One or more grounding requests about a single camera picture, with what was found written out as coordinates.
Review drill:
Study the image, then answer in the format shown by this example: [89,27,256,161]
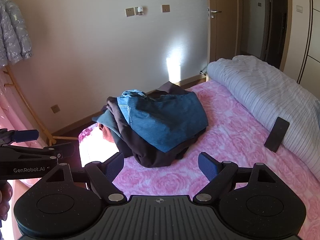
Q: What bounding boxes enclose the black phone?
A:
[264,117,290,153]

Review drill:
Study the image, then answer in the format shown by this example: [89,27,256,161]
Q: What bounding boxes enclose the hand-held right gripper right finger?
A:
[194,152,278,203]

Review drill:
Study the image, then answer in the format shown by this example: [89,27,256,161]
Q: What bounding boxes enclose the teal garment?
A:
[92,110,123,140]

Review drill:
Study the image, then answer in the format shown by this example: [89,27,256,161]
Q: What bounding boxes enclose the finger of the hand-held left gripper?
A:
[0,143,75,161]
[0,129,40,146]

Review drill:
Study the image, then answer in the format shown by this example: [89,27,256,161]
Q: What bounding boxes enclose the pink rose blanket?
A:
[78,81,320,240]

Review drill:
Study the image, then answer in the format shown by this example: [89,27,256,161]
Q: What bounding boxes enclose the cream wardrobe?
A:
[297,0,320,87]

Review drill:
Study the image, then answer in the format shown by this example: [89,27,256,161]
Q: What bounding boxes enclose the silver door handle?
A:
[207,6,222,19]

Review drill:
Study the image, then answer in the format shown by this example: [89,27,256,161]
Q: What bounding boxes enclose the person's left hand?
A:
[0,181,13,222]

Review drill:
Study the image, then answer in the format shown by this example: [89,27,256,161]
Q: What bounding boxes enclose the striped white duvet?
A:
[207,55,320,173]

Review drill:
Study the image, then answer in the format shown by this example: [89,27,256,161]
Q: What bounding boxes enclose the wooden coat rack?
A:
[2,65,80,146]

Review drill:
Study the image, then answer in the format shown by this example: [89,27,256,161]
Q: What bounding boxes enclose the silver puffer jacket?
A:
[0,0,33,67]

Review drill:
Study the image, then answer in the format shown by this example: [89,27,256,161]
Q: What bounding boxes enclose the dark brown garment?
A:
[101,81,207,168]

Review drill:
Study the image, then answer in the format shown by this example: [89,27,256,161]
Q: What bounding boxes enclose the blue jeans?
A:
[117,89,209,153]

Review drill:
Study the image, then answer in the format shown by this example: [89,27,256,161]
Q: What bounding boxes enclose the orange garment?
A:
[97,123,116,143]

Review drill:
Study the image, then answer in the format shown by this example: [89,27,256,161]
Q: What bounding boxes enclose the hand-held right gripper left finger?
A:
[45,152,128,204]

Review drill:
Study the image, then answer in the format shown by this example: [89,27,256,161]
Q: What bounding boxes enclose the wooden door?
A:
[208,0,243,64]

